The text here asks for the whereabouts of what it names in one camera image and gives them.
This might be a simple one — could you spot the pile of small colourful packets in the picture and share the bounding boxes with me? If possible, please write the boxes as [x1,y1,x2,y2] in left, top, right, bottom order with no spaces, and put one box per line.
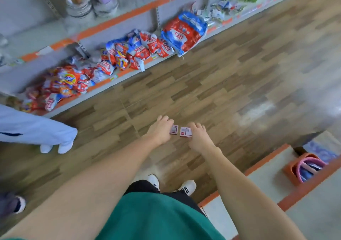
[21,26,177,114]

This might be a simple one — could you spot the person's left forearm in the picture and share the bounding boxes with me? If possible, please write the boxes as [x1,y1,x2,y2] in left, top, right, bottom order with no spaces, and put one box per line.
[0,136,161,240]

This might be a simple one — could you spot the black trousers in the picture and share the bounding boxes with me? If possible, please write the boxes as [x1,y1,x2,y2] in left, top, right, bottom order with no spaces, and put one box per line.
[124,180,207,217]

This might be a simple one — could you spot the green shirt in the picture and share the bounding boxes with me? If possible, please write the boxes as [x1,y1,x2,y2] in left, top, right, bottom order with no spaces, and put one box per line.
[96,192,224,240]

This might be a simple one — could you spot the person's right hand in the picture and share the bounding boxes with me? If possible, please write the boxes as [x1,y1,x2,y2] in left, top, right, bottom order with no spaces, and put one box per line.
[186,121,216,154]

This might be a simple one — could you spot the white storage rack orange trim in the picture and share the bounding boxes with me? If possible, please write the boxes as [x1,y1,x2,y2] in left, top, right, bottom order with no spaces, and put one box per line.
[198,143,341,240]

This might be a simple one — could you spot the pink plastic rings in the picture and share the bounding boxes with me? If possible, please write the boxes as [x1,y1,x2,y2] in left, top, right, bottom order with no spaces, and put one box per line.
[296,156,327,184]

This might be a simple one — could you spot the person's left hand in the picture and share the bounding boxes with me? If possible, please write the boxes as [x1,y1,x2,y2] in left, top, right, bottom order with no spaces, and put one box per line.
[143,115,175,146]

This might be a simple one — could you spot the person's right forearm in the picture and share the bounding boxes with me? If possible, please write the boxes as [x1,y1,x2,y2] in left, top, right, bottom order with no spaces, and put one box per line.
[200,145,307,240]

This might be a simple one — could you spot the blue patterned cloth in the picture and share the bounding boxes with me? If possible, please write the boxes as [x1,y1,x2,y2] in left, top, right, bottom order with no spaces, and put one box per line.
[303,131,341,163]

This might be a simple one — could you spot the white shelf with orange edges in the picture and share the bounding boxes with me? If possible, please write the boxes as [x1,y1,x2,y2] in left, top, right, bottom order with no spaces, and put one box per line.
[0,0,327,120]

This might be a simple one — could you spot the orange plastic basket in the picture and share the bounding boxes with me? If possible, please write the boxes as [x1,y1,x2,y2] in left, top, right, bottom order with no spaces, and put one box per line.
[283,152,328,186]

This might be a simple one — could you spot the white black sneaker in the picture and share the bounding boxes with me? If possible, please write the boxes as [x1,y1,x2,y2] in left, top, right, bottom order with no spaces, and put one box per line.
[178,180,197,196]
[146,174,161,191]

